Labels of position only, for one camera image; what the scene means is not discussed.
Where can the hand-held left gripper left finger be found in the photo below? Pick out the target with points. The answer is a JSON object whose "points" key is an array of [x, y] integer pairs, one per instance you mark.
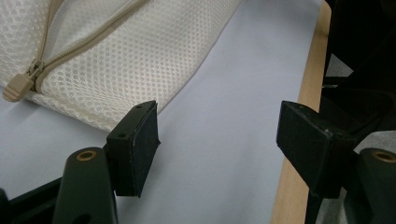
{"points": [[134, 149]]}

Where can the black metal stand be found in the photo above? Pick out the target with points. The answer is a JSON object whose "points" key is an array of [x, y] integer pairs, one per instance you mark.
{"points": [[358, 102]]}

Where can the white mesh laundry bag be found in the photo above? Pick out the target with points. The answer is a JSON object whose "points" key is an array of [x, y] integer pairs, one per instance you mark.
{"points": [[140, 62]]}

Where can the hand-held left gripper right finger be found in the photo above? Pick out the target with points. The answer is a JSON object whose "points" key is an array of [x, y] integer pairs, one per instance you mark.
{"points": [[311, 149]]}

